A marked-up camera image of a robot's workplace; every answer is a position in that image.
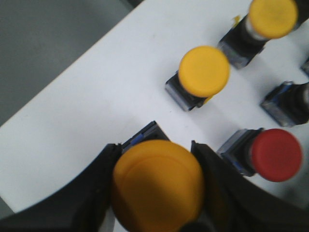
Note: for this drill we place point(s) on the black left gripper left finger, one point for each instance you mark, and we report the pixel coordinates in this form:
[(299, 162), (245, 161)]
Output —
[(83, 205)]

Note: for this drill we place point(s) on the yellow push button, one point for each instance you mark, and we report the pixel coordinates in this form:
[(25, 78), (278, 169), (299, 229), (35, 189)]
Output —
[(157, 185), (266, 20), (203, 72)]

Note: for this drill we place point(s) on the red push button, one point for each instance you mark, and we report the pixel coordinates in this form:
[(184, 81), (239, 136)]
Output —
[(305, 67), (288, 104), (274, 154)]

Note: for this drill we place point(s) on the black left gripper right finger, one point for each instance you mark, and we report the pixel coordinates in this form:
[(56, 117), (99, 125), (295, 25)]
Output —
[(235, 204)]

